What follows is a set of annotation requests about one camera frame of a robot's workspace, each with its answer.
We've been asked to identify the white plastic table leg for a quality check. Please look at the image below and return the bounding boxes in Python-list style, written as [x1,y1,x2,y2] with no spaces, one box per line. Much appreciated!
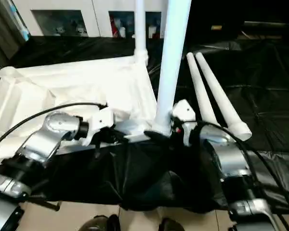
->
[195,52,252,141]
[152,0,192,137]
[185,52,220,127]
[134,0,149,66]

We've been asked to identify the black left robot foot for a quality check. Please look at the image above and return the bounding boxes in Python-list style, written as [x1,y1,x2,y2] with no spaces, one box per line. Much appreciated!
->
[79,215,121,231]

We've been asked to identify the black robot foot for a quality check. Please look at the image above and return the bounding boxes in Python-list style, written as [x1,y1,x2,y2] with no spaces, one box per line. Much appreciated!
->
[79,215,121,231]
[159,218,184,231]

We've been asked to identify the black right robot foot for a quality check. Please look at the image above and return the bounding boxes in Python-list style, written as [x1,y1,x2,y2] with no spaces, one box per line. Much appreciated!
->
[159,218,184,231]

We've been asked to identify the black table mat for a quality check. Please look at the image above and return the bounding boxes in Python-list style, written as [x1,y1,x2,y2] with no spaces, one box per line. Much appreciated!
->
[0,36,289,213]

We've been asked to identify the red bottle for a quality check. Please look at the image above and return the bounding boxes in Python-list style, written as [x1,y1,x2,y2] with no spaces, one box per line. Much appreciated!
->
[113,18,120,38]

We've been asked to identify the white display cabinet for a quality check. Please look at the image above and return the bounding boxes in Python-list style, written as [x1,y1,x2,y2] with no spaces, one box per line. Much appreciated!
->
[12,0,163,39]

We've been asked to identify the black cabinet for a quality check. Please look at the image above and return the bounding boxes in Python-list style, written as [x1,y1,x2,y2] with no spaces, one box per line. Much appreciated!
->
[183,0,289,41]

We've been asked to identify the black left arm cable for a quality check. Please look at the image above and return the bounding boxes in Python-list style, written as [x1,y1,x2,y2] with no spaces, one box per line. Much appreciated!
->
[0,103,108,154]

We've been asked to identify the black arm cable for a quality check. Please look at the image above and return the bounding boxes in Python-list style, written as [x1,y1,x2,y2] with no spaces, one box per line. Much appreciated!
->
[183,120,289,227]
[0,103,108,154]

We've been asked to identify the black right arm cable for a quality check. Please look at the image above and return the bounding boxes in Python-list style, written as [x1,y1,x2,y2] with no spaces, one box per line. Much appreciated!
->
[183,120,289,227]

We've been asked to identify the black table frame leg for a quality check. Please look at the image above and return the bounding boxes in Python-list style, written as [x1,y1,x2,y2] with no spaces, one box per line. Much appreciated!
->
[31,197,61,211]

